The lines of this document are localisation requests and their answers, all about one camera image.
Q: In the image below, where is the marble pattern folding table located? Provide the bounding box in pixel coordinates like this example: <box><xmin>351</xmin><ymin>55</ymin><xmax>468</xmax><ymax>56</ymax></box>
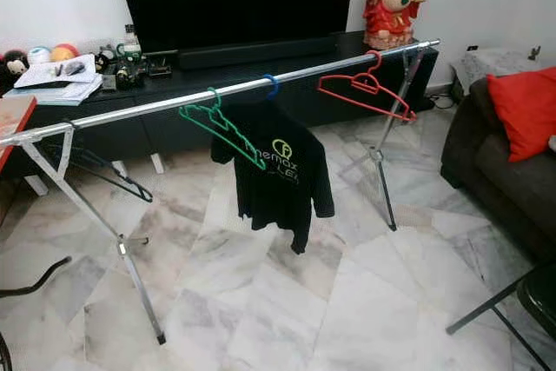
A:
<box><xmin>0</xmin><ymin>95</ymin><xmax>72</xmax><ymax>371</ymax></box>

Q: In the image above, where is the black soundbar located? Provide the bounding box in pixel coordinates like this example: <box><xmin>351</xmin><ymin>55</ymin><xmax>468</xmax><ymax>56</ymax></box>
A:
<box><xmin>178</xmin><ymin>36</ymin><xmax>335</xmax><ymax>70</ymax></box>

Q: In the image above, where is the red laughing buddha statue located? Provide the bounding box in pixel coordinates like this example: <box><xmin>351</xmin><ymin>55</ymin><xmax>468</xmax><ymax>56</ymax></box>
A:
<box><xmin>362</xmin><ymin>0</ymin><xmax>428</xmax><ymax>50</ymax></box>

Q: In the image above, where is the dark brown sofa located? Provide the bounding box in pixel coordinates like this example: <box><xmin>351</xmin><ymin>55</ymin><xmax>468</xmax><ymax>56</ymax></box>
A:
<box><xmin>440</xmin><ymin>76</ymin><xmax>556</xmax><ymax>259</ymax></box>

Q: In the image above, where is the blue plastic hanger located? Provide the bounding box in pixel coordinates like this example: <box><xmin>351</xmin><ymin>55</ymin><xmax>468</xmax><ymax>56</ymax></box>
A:
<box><xmin>262</xmin><ymin>74</ymin><xmax>281</xmax><ymax>99</ymax></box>

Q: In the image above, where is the black folding chair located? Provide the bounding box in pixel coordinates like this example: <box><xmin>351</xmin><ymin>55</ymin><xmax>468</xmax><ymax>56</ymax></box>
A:
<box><xmin>446</xmin><ymin>262</ymin><xmax>556</xmax><ymax>371</ymax></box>

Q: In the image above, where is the black television console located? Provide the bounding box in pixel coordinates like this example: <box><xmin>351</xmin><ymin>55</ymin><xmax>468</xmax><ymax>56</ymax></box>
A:
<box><xmin>13</xmin><ymin>30</ymin><xmax>438</xmax><ymax>181</ymax></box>

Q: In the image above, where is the red cushion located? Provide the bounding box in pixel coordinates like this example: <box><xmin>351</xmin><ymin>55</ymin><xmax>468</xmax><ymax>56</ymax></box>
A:
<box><xmin>486</xmin><ymin>67</ymin><xmax>556</xmax><ymax>163</ymax></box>

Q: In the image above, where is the red plastic hanger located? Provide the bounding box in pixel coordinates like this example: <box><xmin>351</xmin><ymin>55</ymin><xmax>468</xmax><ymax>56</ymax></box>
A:
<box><xmin>317</xmin><ymin>50</ymin><xmax>418</xmax><ymax>123</ymax></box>

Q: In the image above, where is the white round toy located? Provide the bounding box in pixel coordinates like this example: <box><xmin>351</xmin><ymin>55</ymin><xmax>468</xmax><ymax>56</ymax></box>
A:
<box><xmin>28</xmin><ymin>45</ymin><xmax>53</xmax><ymax>66</ymax></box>

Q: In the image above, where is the black mouse plush toy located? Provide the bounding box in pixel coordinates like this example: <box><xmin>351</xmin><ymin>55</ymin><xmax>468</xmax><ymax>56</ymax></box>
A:
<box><xmin>0</xmin><ymin>48</ymin><xmax>29</xmax><ymax>76</ymax></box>

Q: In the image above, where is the clear plastic bottle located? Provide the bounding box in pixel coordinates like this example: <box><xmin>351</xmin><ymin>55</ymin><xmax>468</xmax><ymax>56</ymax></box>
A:
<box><xmin>122</xmin><ymin>25</ymin><xmax>140</xmax><ymax>56</ymax></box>

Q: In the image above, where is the black shirt green logo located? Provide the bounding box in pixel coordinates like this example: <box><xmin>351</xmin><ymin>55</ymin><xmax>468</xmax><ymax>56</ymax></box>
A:
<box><xmin>208</xmin><ymin>97</ymin><xmax>335</xmax><ymax>256</ymax></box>

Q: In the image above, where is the orange round toy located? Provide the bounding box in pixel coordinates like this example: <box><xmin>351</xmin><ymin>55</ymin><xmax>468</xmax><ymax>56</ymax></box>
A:
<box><xmin>52</xmin><ymin>43</ymin><xmax>79</xmax><ymax>62</ymax></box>

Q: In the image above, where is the lace covered side table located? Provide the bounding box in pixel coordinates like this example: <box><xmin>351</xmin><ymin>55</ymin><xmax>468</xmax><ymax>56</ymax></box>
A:
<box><xmin>456</xmin><ymin>45</ymin><xmax>556</xmax><ymax>94</ymax></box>

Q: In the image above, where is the white paper stack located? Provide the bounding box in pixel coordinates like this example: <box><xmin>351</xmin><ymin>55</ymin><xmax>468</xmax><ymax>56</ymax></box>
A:
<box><xmin>7</xmin><ymin>54</ymin><xmax>103</xmax><ymax>107</ymax></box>

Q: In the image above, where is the silver metal clothes rack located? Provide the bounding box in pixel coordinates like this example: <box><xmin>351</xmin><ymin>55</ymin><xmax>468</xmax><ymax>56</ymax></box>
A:
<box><xmin>0</xmin><ymin>38</ymin><xmax>442</xmax><ymax>346</ymax></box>

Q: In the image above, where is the green plastic hanger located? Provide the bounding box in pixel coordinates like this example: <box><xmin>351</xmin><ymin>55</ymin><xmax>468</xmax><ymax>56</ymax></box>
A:
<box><xmin>178</xmin><ymin>87</ymin><xmax>268</xmax><ymax>172</ymax></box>

